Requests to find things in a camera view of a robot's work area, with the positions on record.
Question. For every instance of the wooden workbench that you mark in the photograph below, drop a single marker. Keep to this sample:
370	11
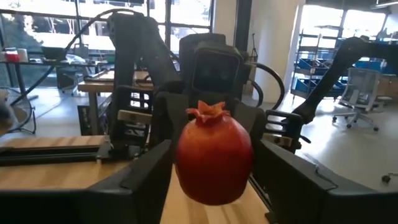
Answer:
93	87

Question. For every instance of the shelf with blue bins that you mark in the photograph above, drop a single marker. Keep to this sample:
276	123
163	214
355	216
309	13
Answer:
306	84

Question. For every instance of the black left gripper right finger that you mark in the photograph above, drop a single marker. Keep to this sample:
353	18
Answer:
311	199

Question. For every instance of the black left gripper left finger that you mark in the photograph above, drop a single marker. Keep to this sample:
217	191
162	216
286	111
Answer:
109	205

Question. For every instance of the black laptop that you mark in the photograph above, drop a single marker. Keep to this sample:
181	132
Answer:
53	53

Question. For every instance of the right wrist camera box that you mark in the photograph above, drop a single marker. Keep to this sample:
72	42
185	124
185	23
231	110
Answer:
214	70

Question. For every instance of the white cup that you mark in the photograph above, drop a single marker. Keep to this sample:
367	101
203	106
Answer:
23	54

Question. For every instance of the black background robot arm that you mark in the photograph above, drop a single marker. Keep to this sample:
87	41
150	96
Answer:
329	74

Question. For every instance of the black background desk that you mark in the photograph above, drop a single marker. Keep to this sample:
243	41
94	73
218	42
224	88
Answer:
46	63

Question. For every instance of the black chair caster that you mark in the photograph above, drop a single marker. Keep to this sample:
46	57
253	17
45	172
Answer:
386	178

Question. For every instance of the red container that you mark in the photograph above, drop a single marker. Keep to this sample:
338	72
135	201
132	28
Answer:
12	58

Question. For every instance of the white mesh office chair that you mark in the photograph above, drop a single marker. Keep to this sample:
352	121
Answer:
360	87

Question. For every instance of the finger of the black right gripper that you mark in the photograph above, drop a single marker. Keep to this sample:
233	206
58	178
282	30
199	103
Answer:
169	118
252	124

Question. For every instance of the red pomegranate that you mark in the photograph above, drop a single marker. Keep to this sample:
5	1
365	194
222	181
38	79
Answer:
214	155

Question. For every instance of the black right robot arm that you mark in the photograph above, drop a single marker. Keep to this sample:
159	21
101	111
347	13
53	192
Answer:
127	62

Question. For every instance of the floor fan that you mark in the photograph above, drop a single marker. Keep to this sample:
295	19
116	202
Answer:
18	112

